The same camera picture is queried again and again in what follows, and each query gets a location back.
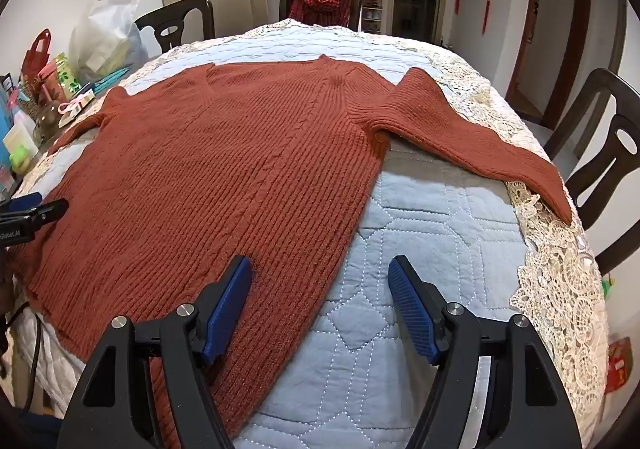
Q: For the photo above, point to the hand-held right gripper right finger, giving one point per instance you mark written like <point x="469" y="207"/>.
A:
<point x="415" y="309"/>

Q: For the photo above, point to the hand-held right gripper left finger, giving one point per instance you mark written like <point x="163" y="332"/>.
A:
<point x="227" y="314"/>

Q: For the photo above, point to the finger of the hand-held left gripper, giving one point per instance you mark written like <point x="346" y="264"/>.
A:
<point x="25" y="201"/>
<point x="50" y="210"/>

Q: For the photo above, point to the rust knit sweater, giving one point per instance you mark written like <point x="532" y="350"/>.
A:
<point x="225" y="154"/>

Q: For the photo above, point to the white and green container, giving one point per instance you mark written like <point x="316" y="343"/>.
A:
<point x="20" y="144"/>

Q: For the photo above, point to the glass jar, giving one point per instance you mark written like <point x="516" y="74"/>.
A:
<point x="47" y="121"/>

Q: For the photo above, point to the light blue quilted blanket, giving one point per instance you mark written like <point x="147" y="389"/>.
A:
<point x="425" y="209"/>

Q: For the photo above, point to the pink ribbon packet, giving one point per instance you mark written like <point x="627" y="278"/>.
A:
<point x="72" y="105"/>

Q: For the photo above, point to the green patterned bag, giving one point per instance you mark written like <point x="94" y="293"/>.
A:
<point x="65" y="74"/>

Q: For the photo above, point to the red gift bag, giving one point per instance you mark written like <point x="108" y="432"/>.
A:
<point x="36" y="56"/>

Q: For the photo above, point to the cream lace tablecloth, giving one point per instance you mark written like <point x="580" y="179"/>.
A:
<point x="560" y="279"/>

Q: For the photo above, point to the white plastic bag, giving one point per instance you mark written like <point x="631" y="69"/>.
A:
<point x="107" y="36"/>

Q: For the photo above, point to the small green item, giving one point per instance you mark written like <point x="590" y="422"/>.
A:
<point x="607" y="288"/>

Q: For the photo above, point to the red packet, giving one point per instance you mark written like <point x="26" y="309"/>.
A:
<point x="619" y="366"/>

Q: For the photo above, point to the dark wooden chair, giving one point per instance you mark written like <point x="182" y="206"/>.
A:
<point x="600" y="84"/>
<point x="356" y="4"/>
<point x="175" y="21"/>

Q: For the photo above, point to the brown wooden door frame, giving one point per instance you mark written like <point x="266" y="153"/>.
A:
<point x="580" y="29"/>

